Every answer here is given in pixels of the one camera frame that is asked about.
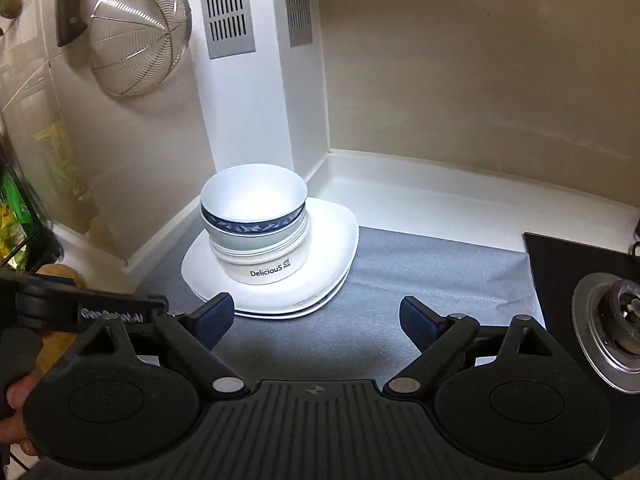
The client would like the clear splash guard panel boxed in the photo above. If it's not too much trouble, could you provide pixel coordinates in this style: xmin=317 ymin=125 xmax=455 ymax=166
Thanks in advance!
xmin=0 ymin=55 xmax=98 ymax=233

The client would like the teal glazed bowl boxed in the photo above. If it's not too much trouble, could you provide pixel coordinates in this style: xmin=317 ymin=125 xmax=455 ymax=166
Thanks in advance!
xmin=201 ymin=210 xmax=310 ymax=252

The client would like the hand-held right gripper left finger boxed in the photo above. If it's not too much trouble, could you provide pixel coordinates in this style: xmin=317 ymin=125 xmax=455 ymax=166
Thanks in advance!
xmin=75 ymin=292 xmax=251 ymax=397

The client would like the white bowl with blue band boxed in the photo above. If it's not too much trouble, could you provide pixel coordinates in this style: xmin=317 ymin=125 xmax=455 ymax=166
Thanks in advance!
xmin=200 ymin=162 xmax=308 ymax=236

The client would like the black wire storage rack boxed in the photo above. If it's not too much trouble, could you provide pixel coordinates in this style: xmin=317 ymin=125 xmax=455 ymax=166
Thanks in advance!
xmin=0 ymin=125 xmax=63 ymax=273

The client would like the grey counter mat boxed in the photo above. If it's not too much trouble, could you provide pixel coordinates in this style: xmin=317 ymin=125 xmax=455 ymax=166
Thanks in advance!
xmin=135 ymin=200 xmax=548 ymax=386

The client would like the green and yellow packet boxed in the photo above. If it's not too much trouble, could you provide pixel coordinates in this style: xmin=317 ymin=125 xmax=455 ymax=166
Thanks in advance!
xmin=0 ymin=170 xmax=31 ymax=266

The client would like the brown potato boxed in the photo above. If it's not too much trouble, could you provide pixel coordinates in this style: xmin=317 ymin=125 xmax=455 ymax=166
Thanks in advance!
xmin=39 ymin=329 xmax=68 ymax=378

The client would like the narrow metal vent grille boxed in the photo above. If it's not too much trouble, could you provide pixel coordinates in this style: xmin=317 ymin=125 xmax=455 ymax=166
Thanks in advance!
xmin=281 ymin=0 xmax=314 ymax=48

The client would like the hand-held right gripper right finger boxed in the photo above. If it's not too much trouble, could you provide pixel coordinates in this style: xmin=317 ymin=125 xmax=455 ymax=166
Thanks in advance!
xmin=382 ymin=296 xmax=556 ymax=397

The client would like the metal gas stove burner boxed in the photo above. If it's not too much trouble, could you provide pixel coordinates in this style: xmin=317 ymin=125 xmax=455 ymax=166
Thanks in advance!
xmin=571 ymin=271 xmax=640 ymax=393

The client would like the wide metal vent grille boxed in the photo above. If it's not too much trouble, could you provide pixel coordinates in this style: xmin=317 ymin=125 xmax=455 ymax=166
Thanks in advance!
xmin=196 ymin=0 xmax=257 ymax=59

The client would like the person's left hand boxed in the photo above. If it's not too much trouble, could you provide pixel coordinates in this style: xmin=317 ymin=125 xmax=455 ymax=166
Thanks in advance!
xmin=0 ymin=365 xmax=43 ymax=458

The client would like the hanging kitchen cleaver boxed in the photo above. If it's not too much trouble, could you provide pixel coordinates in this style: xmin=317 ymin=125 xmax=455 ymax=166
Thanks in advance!
xmin=56 ymin=0 xmax=91 ymax=48

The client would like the round wooden cutting board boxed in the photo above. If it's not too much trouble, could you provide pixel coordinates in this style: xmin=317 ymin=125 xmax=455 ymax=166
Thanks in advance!
xmin=36 ymin=264 xmax=87 ymax=291

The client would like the white square floral plate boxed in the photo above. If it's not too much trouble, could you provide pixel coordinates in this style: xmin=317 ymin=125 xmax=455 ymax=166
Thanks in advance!
xmin=200 ymin=260 xmax=361 ymax=320
xmin=181 ymin=197 xmax=360 ymax=311

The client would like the white straight-sided bowl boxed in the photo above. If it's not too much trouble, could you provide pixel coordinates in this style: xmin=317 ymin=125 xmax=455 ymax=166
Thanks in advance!
xmin=209 ymin=232 xmax=311 ymax=285

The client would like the metal wire strainer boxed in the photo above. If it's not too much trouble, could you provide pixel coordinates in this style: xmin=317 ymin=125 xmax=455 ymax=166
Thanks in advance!
xmin=89 ymin=0 xmax=193 ymax=98

